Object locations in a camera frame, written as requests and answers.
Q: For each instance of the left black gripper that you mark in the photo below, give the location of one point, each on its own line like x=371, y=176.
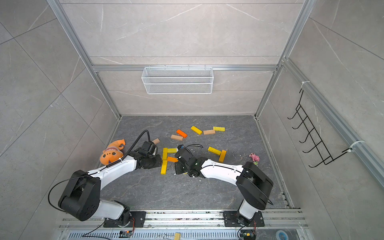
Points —
x=159, y=162

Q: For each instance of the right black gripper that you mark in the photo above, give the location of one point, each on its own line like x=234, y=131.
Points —
x=179, y=170

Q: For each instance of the orange block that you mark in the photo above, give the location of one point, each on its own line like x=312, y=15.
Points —
x=181, y=133
x=173, y=160

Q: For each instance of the yellow block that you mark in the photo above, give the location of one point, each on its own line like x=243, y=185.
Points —
x=165, y=154
x=214, y=151
x=164, y=167
x=172, y=150
x=196, y=130

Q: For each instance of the yellow block bottom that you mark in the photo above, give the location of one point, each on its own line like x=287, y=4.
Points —
x=164, y=167

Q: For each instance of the tan block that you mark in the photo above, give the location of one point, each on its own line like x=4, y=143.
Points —
x=156, y=141
x=209, y=132
x=177, y=137

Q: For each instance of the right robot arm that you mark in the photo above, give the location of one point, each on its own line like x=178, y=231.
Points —
x=254, y=185

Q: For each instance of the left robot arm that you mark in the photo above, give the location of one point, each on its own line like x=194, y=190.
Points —
x=81, y=197

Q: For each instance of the orange plush toy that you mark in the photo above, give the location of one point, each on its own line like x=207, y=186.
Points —
x=113, y=152

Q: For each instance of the orange-yellow block right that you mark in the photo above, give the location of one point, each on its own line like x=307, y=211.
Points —
x=222, y=156

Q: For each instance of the yellow block top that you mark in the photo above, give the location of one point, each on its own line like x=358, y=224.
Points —
x=196, y=130

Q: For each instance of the tan block top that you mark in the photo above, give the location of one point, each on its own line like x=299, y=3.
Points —
x=209, y=132

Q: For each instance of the yellow-green block top right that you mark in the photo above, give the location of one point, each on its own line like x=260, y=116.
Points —
x=220, y=129

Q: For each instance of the pink pig toy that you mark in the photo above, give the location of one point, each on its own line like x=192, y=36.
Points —
x=254, y=157

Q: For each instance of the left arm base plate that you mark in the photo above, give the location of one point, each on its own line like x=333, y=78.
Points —
x=127, y=220

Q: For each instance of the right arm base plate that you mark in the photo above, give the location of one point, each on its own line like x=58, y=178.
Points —
x=235, y=219

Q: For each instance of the white wire mesh basket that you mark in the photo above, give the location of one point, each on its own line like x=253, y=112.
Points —
x=178, y=80

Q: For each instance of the aluminium rail frame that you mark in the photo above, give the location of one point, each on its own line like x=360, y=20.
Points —
x=272, y=224

